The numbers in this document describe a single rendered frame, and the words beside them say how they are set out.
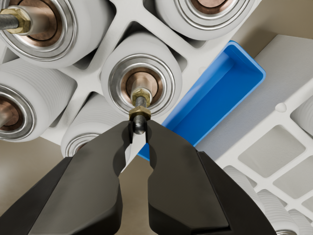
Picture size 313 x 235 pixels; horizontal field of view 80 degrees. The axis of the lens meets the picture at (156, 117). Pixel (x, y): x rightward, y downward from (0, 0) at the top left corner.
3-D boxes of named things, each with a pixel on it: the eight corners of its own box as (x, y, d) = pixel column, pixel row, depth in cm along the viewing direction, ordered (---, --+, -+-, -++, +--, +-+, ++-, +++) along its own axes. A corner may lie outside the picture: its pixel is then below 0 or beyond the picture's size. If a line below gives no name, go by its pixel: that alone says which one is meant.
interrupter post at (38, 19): (30, 34, 19) (9, 38, 16) (21, 6, 17) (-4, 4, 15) (55, 33, 19) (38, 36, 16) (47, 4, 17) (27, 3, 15)
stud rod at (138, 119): (148, 90, 20) (148, 127, 14) (143, 98, 20) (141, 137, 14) (139, 86, 20) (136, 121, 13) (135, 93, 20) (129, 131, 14)
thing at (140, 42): (146, 89, 41) (146, 136, 25) (109, 58, 37) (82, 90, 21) (177, 54, 37) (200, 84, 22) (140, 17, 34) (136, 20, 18)
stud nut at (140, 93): (154, 95, 19) (154, 99, 18) (145, 108, 19) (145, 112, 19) (137, 86, 18) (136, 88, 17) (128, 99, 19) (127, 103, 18)
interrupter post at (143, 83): (143, 100, 23) (142, 112, 20) (127, 87, 22) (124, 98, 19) (156, 85, 22) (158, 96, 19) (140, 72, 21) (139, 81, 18)
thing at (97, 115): (107, 127, 45) (85, 188, 29) (83, 92, 40) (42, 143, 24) (143, 110, 43) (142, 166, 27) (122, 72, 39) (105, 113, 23)
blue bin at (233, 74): (164, 142, 56) (168, 172, 46) (133, 124, 53) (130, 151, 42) (241, 61, 46) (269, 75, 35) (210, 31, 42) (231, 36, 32)
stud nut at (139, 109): (155, 113, 15) (156, 118, 15) (145, 128, 16) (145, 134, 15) (134, 101, 15) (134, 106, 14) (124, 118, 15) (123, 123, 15)
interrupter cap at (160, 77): (145, 126, 24) (145, 128, 24) (95, 89, 22) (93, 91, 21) (187, 84, 22) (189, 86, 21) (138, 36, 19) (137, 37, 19)
